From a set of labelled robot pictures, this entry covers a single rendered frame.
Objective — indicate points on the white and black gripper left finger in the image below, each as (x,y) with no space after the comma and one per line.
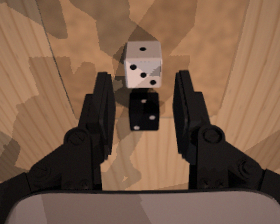
(72,162)

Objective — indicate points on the white die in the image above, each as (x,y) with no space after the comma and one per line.
(143,64)

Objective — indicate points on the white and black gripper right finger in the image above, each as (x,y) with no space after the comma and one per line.
(205,148)

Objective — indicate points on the black die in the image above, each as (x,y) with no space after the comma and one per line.
(144,111)

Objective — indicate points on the brown square mat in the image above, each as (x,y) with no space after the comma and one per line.
(89,36)

